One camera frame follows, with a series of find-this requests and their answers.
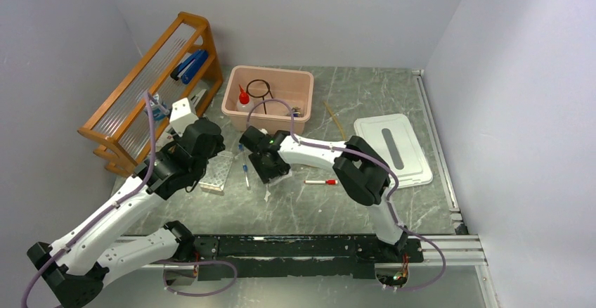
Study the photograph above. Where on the white plastic lid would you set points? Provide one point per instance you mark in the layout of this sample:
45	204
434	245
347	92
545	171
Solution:
393	138

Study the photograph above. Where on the orange wooden rack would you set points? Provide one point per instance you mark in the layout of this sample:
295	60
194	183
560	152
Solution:
120	125

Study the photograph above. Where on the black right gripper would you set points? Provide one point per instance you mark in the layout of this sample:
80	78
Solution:
264	174

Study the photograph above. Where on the yellow rubber tubing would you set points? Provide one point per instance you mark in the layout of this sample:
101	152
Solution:
335	120

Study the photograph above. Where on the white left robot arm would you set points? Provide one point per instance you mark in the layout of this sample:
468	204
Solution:
79	265

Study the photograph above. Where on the white bottle red cap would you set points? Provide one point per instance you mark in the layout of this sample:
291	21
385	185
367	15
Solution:
245	102

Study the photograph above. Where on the glass dropper blue fittings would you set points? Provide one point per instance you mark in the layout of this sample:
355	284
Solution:
244	165

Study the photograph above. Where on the blue stapler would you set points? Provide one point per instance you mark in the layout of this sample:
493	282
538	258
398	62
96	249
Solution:
188	69

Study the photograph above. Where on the blue white round container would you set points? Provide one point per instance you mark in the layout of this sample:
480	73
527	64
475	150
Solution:
159	108

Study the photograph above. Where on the black wire tripod stand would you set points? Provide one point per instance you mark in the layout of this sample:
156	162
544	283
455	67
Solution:
259	90

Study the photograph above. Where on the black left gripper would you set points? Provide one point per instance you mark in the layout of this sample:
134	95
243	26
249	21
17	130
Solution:
218	146

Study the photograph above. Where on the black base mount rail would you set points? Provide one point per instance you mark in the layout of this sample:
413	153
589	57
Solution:
248	256

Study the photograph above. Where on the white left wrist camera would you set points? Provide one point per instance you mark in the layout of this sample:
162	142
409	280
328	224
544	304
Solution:
183	114

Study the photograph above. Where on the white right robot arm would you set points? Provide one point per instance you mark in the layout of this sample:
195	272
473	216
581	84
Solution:
366	178

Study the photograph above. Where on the red white marker pen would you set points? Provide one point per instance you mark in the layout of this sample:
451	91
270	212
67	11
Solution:
322	182

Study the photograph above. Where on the pink plastic bin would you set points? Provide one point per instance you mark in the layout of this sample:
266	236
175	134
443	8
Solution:
289	87

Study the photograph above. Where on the clear test tube rack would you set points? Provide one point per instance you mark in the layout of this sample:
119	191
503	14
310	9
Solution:
217	172

